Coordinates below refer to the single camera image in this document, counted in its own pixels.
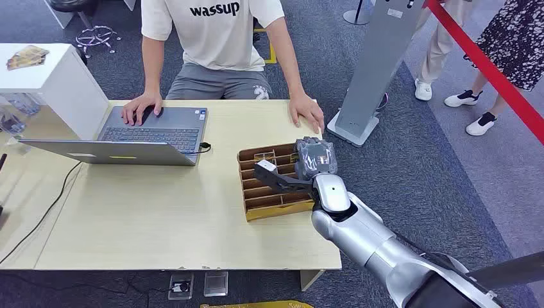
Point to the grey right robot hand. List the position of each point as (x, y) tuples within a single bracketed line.
[(315, 158)]

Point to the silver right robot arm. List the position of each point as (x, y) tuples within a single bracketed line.
[(369, 240)]

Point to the person's left forearm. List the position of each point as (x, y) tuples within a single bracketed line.
[(287, 59)]

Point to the person's right forearm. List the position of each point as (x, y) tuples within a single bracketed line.
[(152, 68)]

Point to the person's left hand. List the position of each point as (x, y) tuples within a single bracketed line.
[(307, 111)]

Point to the person's hand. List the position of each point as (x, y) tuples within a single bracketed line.
[(138, 106), (307, 111)]

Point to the wooden card organizer box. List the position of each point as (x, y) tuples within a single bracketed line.
[(263, 195)]

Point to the seated person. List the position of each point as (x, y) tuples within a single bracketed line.
[(214, 38)]

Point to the standing person, beige trousers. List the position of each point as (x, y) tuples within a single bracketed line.
[(437, 46)]

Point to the person's right hand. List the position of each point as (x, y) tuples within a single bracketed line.
[(138, 106)]

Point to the standing person, patterned dress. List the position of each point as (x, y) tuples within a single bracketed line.
[(510, 46)]

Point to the grey kiosk stand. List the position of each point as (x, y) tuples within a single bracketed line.
[(374, 68)]

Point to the yellow floor tape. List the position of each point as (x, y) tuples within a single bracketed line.
[(270, 53)]

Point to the white table leg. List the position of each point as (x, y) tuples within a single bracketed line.
[(311, 279)]

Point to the round stanchion base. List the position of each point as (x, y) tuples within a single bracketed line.
[(356, 16)]

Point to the yellow strip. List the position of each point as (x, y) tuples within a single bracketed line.
[(259, 304)]

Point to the closed floor socket plate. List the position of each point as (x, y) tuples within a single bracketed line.
[(216, 283)]

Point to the grey open laptop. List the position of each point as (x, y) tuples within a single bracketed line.
[(157, 131)]

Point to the floor socket with plug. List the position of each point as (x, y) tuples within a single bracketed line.
[(181, 286)]

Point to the red barrier belt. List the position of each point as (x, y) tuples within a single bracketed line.
[(488, 70)]

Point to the dark grey bar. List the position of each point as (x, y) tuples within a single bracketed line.
[(510, 270)]

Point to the chrome chair base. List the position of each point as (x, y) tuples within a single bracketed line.
[(95, 37)]

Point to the white cabinet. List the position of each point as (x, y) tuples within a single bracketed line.
[(63, 85)]

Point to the clear plastic container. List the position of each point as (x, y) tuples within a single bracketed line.
[(21, 104)]

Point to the stack of golden cards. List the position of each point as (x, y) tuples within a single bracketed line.
[(27, 57)]

